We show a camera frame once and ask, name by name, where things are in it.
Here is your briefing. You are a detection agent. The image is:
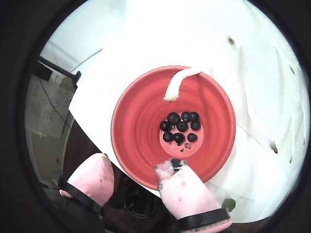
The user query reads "stained pink-tipped gripper finger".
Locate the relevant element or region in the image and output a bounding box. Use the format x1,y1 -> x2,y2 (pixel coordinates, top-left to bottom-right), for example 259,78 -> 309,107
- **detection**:
154,159 -> 238,233

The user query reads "pink-tipped black gripper finger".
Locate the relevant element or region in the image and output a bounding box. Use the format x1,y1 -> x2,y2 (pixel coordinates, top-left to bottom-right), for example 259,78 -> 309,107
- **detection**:
52,152 -> 115,233

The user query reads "red collapsible silicone cup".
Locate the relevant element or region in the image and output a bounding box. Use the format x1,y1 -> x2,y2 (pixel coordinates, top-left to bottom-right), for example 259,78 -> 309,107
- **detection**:
110,65 -> 237,191

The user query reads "green leaf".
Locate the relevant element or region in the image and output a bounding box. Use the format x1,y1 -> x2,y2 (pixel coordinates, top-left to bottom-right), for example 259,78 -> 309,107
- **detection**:
222,198 -> 237,212

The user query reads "black bar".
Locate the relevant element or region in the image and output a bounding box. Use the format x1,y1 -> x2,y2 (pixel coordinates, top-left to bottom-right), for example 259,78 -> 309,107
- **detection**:
37,55 -> 82,88

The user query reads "white foam board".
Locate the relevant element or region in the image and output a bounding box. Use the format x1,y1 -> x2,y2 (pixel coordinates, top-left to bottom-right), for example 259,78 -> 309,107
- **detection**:
121,0 -> 306,170

